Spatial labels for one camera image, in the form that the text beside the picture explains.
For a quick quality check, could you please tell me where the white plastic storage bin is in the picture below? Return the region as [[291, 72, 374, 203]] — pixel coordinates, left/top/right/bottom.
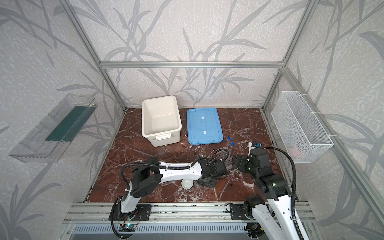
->
[[142, 96, 182, 147]]

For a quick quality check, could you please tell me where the clear test tube rack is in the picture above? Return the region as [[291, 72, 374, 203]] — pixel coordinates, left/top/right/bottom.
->
[[214, 148, 233, 170]]

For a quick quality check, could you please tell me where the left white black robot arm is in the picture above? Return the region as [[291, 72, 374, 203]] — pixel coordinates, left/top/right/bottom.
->
[[119, 156, 227, 214]]

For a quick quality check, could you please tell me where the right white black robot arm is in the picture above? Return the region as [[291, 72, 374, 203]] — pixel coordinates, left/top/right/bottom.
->
[[233, 142, 309, 240]]

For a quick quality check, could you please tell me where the white ceramic bowl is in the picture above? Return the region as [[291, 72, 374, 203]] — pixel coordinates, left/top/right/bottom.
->
[[181, 179, 194, 190]]

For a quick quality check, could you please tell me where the pink object in basket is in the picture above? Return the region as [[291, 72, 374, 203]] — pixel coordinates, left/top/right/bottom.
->
[[289, 147, 303, 159]]

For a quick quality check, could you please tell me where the blue plastic bin lid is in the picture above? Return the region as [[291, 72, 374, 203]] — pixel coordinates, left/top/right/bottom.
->
[[187, 108, 224, 145]]

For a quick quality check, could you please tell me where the green circuit board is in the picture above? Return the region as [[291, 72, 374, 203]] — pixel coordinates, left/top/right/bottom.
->
[[119, 224, 138, 232]]

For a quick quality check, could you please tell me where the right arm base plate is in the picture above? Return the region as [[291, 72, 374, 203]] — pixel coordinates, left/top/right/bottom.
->
[[226, 203, 254, 221]]

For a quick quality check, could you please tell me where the white wire mesh basket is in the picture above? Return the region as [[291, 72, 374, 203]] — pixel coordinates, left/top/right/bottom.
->
[[271, 91, 334, 164]]

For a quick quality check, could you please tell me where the right circuit board with wires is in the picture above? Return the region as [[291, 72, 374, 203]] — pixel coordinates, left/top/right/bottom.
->
[[245, 223, 265, 235]]

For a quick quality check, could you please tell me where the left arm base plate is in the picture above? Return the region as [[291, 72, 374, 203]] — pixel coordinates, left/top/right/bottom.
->
[[109, 203, 152, 222]]

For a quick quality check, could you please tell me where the clear wall shelf green mat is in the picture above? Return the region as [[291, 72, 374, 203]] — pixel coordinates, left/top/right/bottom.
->
[[9, 94, 98, 163]]

